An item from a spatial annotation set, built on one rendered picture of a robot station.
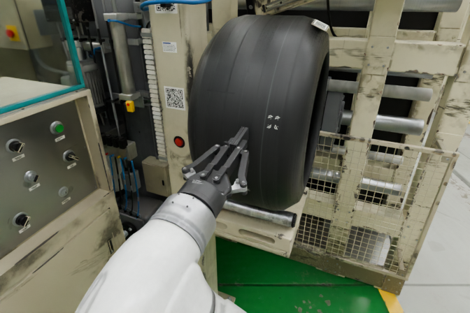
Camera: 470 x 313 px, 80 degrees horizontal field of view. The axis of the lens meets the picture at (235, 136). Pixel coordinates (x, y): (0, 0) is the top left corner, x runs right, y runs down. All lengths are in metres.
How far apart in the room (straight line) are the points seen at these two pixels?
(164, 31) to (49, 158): 0.49
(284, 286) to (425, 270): 0.90
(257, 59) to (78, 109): 0.59
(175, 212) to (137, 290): 0.11
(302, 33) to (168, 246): 0.54
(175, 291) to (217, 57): 0.50
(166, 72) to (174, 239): 0.64
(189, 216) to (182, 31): 0.59
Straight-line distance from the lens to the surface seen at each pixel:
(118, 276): 0.36
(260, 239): 0.96
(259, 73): 0.64
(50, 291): 1.09
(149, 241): 0.37
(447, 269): 2.33
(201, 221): 0.41
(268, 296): 1.83
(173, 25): 0.88
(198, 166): 0.53
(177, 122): 0.97
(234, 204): 0.93
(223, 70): 0.66
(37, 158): 0.95
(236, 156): 0.53
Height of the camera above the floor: 1.51
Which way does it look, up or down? 26 degrees down
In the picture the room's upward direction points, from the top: straight up
